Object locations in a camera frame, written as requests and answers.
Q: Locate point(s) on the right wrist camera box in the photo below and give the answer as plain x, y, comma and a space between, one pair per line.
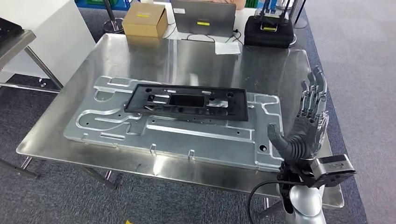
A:
334, 168

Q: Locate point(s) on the chrome stanchion post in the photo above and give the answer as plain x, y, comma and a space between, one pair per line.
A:
113, 26

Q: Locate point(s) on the black stanchion post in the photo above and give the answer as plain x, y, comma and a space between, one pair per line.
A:
299, 23

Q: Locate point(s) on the machined aluminium fixture plate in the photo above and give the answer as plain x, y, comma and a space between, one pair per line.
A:
185, 136

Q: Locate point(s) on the stainless steel workbench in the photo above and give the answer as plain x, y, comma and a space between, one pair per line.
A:
185, 65

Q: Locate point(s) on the black equipment case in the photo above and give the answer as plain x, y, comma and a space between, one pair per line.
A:
269, 37

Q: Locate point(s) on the brown cardboard box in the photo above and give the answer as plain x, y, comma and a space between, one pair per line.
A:
142, 21

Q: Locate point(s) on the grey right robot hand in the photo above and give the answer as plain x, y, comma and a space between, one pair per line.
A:
309, 136

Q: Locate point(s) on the black plastic panel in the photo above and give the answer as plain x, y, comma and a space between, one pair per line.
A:
9, 31

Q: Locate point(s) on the grey laptop with yellow sticker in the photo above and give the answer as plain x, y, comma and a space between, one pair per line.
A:
204, 15

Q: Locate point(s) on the black plastic plate frame part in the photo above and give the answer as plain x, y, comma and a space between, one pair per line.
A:
185, 101

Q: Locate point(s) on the white paper sheet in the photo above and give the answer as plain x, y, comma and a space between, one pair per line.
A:
227, 48

